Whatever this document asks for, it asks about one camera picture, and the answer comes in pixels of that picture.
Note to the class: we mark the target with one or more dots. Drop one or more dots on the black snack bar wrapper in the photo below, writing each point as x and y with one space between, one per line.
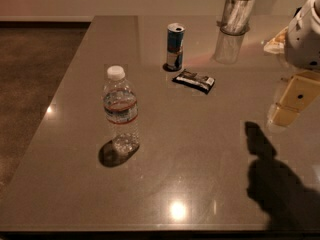
195 81

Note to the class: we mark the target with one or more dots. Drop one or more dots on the blue silver drink can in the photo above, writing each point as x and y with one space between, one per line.
175 35

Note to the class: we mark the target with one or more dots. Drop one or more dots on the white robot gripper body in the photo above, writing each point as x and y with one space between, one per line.
304 43

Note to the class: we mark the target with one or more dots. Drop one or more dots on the clear plastic water bottle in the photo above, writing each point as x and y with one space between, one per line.
121 109

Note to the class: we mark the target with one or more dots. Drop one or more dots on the black patterned tissue box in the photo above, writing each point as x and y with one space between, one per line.
276 44

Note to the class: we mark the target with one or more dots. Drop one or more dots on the clear cup with utensils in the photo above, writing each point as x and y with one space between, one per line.
236 15

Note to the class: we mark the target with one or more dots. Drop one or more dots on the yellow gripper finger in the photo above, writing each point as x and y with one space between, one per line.
301 90

